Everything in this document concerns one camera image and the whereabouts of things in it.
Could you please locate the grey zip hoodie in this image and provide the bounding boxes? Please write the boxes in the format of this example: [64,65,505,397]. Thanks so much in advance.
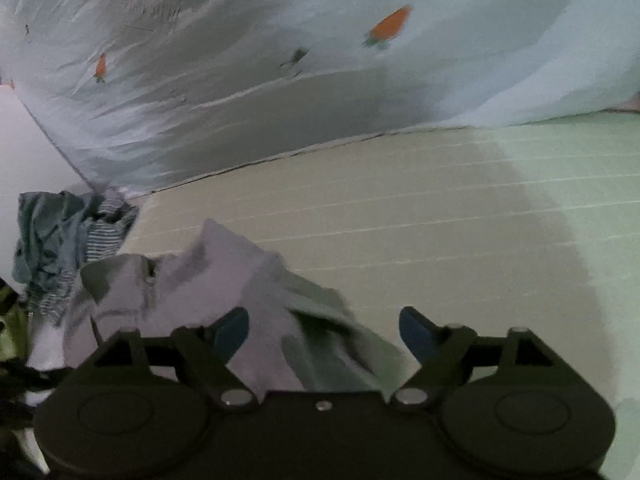
[63,218,421,395]

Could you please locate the blue striped clothes pile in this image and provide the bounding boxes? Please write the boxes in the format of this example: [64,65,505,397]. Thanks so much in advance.
[12,191,138,326]

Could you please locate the light blue carrot-print sheet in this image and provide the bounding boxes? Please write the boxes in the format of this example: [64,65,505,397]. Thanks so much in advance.
[1,0,639,193]

